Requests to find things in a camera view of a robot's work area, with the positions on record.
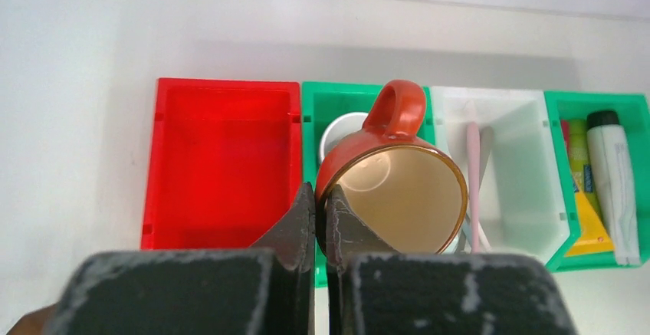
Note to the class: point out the white toothpaste tube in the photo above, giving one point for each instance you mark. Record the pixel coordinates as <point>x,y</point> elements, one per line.
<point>615,185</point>

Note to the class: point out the white blue mug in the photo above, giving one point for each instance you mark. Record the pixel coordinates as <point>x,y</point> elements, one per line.
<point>338,129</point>

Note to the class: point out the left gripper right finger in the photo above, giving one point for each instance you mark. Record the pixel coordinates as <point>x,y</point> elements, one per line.
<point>373,290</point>

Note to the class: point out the red plastic bin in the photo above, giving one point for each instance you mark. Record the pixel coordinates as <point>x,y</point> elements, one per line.
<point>225,162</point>

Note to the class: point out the pink toothbrush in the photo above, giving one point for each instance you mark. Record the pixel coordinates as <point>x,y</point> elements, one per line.
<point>473,154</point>

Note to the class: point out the green bin with cups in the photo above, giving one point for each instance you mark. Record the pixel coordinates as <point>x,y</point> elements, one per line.
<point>321,104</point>

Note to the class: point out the white translucent bin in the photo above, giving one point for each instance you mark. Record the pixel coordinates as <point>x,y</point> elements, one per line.
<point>527,214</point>

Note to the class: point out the red toothpaste tube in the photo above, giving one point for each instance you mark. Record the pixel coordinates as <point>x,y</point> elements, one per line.
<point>565,128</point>

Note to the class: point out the beige cup orange handle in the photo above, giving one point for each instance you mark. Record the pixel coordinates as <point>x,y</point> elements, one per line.
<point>408,192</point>

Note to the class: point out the brown wooden oval tray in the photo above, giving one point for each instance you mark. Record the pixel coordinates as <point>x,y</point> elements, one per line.
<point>33,323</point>

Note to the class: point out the yellow toothpaste tube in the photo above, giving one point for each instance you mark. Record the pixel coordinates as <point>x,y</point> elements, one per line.
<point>594,237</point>

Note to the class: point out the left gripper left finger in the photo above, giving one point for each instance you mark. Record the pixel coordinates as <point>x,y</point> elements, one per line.
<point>265,289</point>

